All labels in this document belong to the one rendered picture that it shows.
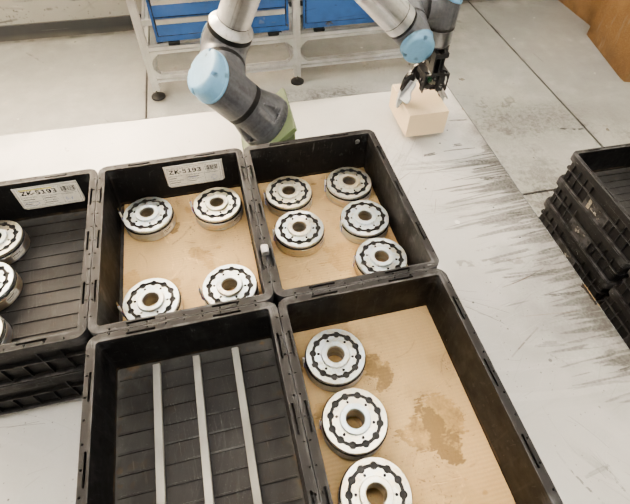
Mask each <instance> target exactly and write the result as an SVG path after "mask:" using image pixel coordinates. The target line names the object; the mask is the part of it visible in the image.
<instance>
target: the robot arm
mask: <svg viewBox="0 0 630 504"><path fill-rule="evenodd" d="M260 1H261V0H221V1H220V4H219V7H218V10H215V11H213V12H211V13H210V15H209V18H208V21H207V23H206V24H205V26H204V28H203V30H202V33H201V38H200V45H201V46H200V53H199V54H198V55H197V56H196V58H195V59H194V61H193V62H192V64H191V66H192V67H191V69H189V72H188V77H187V84H188V88H189V90H190V91H191V93H192V94H193V95H195V96H196V97H197V98H198V100H200V101H201V102H202V103H204V104H206V105H208V106H209V107H210V108H212V109H213V110H214V111H216V112H217V113H218V114H220V115H221V116H222V117H224V118H225V119H226V120H228V121H229V122H231V123H232V124H233V125H234V126H235V127H236V129H237V130H238V132H239V133H240V135H241V136H242V138H243V139H244V140H245V142H247V143H248V144H249V145H251V146H252V145H259V144H266V143H269V142H271V141H272V140H273V139H274V138H275V137H276V136H277V135H278V133H279V132H280V131H281V129H282V128H283V126H284V124H285V122H286V119H287V116H288V104H287V102H286V101H285V100H284V99H283V98H281V97H280V96H279V95H277V94H274V93H271V92H269V91H266V90H264V89H261V88H260V87H258V86H257V85H256V84H255V83H254V82H253V81H251V80H250V79H249V78H248V77H247V76H246V66H245V63H246V56H247V53H248V50H249V47H250V45H251V42H252V40H253V37H254V32H253V29H252V27H251V25H252V22H253V19H254V17H255V14H256V11H257V9H258V6H259V3H260ZM354 1H355V2H356V3H357V4H358V5H359V6H360V7H361V8H362V9H363V10H364V11H365V12H366V13H367V14H368V15H369V16H370V17H371V18H372V19H373V20H374V21H375V22H376V23H377V24H378V25H379V26H380V27H381V28H382V29H383V30H384V31H385V32H386V33H387V34H388V35H389V36H390V37H391V38H392V39H393V40H394V41H395V42H396V43H397V44H398V46H399V47H400V52H401V54H402V55H403V58H404V59H405V60H406V61H407V62H409V63H416V64H414V66H413V67H412V68H411V70H410V71H408V72H407V74H406V75H405V76H404V78H403V81H402V83H401V86H400V90H399V92H398V96H397V100H396V108H398V107H399V106H400V105H401V103H402V101H403V102H404V103H405V104H408V103H409V102H410V101H411V93H412V91H413V90H414V88H415V87H416V82H414V80H415V78H416V79H417V80H418V82H419V84H420V85H419V90H420V91H421V93H423V90H426V89H429V90H435V91H437V93H438V95H439V97H441V99H442V100H443V101H444V98H446V99H448V96H447V94H446V92H445V91H446V87H447V83H448V79H449V76H450V73H449V71H448V70H447V68H446V67H445V65H444V62H445V58H449V54H450V53H449V51H448V50H449V46H450V44H451V41H452V37H453V33H454V32H455V26H456V22H457V18H458V14H459V10H460V7H461V4H462V2H463V0H354ZM446 77H447V81H446V84H445V83H444V82H445V78H446Z"/></svg>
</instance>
